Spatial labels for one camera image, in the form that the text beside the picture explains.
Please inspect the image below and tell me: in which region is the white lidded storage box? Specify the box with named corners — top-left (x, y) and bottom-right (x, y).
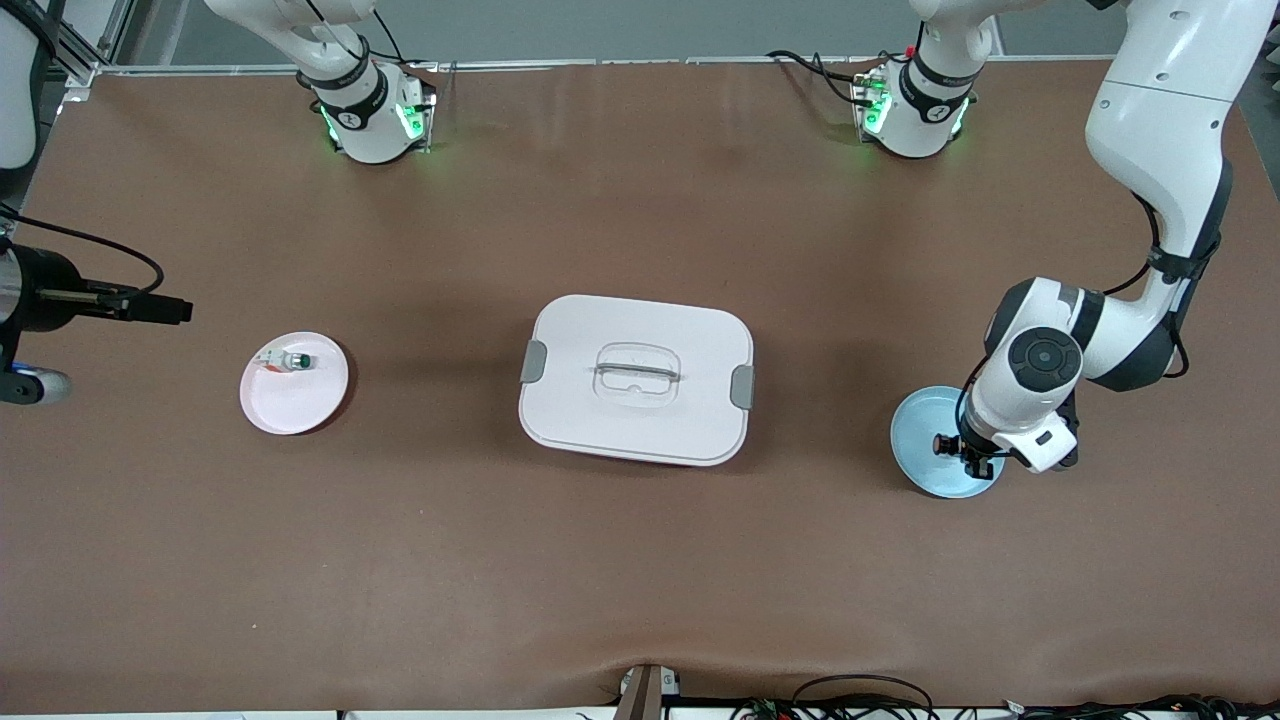
top-left (518, 294), bottom-right (756, 468)

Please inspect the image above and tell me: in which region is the light blue round plate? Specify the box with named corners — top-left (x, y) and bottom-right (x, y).
top-left (890, 386), bottom-right (1007, 500)

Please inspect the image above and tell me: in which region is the pink round plate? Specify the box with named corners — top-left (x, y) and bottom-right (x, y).
top-left (239, 331), bottom-right (350, 436)

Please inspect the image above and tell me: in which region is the aluminium frame profile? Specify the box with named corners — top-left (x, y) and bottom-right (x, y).
top-left (40, 0), bottom-right (138, 101)

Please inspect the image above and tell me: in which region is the black looped cable bundle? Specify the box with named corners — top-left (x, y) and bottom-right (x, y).
top-left (730, 675), bottom-right (941, 720)

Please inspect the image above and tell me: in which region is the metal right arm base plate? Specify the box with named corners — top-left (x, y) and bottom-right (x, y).
top-left (318, 62), bottom-right (438, 156)

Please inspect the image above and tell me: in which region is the black right base cable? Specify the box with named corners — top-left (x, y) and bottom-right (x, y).
top-left (340, 8), bottom-right (441, 71)

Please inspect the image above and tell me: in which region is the black base cable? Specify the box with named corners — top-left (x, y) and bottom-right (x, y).
top-left (340, 8), bottom-right (441, 71)
top-left (767, 48), bottom-right (881, 106)

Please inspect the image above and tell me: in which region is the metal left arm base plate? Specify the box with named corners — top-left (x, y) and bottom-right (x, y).
top-left (850, 72), bottom-right (976, 141)

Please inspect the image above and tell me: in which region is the brown camera mount post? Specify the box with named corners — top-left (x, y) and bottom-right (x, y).
top-left (615, 663), bottom-right (683, 720)

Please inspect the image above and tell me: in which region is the black left base cable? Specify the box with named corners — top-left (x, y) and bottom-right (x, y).
top-left (767, 48), bottom-right (881, 106)

